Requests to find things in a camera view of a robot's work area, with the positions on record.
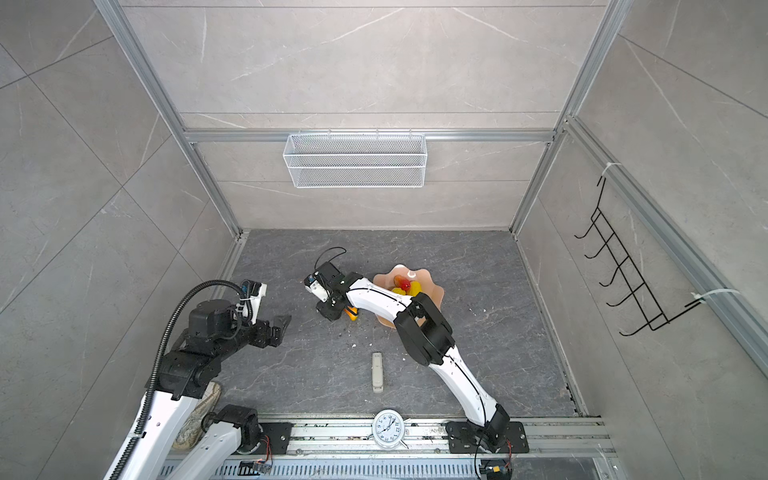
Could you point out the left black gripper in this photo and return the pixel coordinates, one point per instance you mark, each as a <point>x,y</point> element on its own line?
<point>262,339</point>

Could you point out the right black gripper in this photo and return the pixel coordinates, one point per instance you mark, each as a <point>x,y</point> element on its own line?
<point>329,315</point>

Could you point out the orange yellow fake mango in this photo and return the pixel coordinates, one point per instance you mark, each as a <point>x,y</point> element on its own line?
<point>352,313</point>

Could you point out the red orange fake mango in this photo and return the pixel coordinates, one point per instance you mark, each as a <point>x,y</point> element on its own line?
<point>402,282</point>

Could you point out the long yellow fake fruit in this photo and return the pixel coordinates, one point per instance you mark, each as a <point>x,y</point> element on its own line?
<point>414,289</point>

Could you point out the pink scalloped fruit bowl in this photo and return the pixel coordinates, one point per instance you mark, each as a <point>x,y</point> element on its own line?
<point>385,280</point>

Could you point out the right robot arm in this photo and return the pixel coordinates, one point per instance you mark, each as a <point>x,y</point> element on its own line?
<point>426,336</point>

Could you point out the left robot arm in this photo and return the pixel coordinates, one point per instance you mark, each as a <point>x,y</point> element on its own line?
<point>213,321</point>

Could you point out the beige rectangular bar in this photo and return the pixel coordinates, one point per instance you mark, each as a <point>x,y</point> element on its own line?
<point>377,373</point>

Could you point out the crumpled beige cloth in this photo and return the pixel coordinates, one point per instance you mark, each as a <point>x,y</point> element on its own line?
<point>192,429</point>

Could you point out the white round clock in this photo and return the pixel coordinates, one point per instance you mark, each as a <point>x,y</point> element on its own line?
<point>388,429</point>

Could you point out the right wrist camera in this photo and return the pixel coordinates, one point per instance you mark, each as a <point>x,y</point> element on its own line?
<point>315,286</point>

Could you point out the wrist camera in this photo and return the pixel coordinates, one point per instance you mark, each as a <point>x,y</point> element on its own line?
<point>251,298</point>
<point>315,286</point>

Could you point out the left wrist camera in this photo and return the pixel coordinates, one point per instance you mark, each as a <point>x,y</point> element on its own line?
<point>251,298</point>

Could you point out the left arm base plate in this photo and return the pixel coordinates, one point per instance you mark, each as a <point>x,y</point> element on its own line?
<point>277,436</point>

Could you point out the white wire mesh basket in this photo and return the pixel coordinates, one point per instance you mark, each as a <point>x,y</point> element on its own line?
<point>361,160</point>

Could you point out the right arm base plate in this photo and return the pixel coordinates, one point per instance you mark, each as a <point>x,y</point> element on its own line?
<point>465,437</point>

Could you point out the black wire hook rack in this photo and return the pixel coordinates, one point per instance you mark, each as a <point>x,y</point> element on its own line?
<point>627,273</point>

